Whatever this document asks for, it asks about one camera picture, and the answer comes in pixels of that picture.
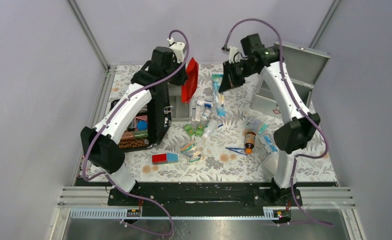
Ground brown medicine bottle orange cap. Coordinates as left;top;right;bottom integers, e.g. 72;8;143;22
244;131;256;155

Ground white flat wrapped bandage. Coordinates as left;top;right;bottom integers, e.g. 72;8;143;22
195;106;204;122

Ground clear bag teal item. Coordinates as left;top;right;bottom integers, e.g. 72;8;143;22
243;117;268;135

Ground green wind oil box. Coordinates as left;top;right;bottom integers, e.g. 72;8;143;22
195;124;205;137

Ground black open case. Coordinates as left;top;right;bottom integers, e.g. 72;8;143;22
111;64;173;153

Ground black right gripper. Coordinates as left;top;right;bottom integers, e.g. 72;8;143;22
219;60;256;94

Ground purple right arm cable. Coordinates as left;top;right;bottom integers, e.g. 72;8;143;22
222;18;335;227

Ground white bandage roll blue label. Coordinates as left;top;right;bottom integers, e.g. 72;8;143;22
196;99;213;108

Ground red blue box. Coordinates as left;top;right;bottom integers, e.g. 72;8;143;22
152;153;179;165

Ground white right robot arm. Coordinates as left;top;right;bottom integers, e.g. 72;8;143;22
219;33;320;206

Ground grey plastic tray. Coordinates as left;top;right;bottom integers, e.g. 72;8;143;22
167;84;190;122

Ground blue white plaster box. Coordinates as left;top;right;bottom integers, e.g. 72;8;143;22
259;135;279;154

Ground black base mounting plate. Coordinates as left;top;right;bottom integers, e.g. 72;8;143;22
107;182;303;217

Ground grey metal box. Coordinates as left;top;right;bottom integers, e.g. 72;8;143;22
250;40;331;117

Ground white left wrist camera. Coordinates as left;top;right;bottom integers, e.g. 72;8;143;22
167;37;187;64

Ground striped bandage packet stack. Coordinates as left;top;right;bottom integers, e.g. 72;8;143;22
179;141;203;164

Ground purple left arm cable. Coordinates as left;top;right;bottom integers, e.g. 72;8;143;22
82;29;190;237

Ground blue white plastic packet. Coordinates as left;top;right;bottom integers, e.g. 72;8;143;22
211;74;226;117

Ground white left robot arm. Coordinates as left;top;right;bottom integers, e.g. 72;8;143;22
80;42;189;206

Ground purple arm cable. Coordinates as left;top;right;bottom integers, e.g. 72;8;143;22
222;18;335;227
82;29;190;237

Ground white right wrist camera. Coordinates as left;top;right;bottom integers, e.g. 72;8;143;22
228;46;241;64

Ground red first aid pouch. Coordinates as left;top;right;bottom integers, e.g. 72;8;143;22
181;58;199;104

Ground white plastic bottle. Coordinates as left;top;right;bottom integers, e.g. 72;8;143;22
202;119;218;140

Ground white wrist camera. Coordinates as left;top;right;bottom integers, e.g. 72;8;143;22
228;46;241;64
167;37;187;64

